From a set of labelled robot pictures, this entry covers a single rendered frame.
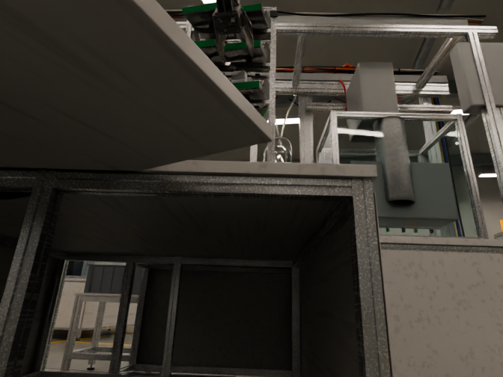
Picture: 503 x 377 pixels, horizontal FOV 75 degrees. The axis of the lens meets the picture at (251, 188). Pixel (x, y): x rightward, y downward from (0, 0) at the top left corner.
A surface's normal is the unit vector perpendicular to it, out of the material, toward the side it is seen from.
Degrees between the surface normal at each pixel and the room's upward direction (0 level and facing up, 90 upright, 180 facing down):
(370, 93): 90
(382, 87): 90
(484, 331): 90
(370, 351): 90
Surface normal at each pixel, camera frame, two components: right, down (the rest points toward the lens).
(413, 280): -0.01, -0.34
